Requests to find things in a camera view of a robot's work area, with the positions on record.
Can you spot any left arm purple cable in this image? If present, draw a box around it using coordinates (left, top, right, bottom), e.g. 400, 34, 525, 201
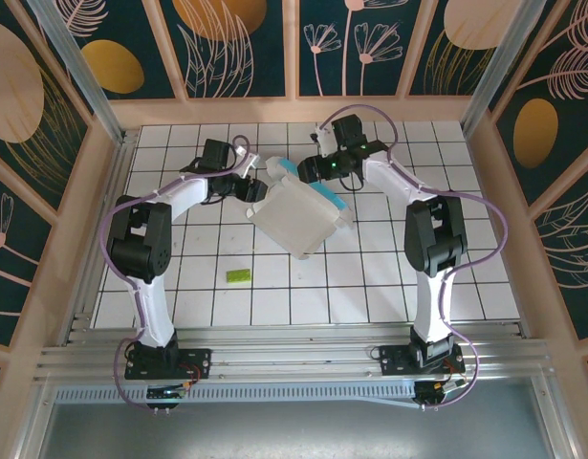
98, 136, 250, 415

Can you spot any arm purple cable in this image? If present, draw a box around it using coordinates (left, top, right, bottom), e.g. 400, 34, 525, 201
321, 103, 511, 411
98, 136, 250, 415

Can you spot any aluminium rail frame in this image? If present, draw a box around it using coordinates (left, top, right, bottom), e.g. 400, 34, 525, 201
33, 320, 557, 383

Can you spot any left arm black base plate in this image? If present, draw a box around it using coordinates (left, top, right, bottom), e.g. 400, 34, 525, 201
124, 348, 213, 382

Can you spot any grey metal panel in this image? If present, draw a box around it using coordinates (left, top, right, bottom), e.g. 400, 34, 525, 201
13, 400, 579, 459

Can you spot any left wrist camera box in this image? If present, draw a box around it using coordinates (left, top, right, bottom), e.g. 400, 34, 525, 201
234, 146, 260, 177

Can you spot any white and teal paper box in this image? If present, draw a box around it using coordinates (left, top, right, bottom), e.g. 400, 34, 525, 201
245, 155, 356, 262

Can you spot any aluminium corner post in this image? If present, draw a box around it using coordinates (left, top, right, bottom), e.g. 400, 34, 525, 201
24, 0, 128, 143
459, 0, 561, 139

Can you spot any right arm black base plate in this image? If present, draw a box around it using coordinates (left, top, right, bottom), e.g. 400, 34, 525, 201
378, 344, 466, 377

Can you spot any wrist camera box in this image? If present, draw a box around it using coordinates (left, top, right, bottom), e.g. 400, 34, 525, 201
314, 121, 334, 158
234, 146, 260, 177

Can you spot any grey slotted cable duct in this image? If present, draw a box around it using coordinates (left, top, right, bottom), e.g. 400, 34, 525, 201
54, 385, 419, 407

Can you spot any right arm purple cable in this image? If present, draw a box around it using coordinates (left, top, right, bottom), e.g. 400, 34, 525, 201
321, 103, 511, 411

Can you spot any aluminium side rail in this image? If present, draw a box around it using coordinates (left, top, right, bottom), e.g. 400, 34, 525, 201
58, 124, 141, 346

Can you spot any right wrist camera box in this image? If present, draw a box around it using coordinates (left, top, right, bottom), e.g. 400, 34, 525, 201
314, 121, 334, 158

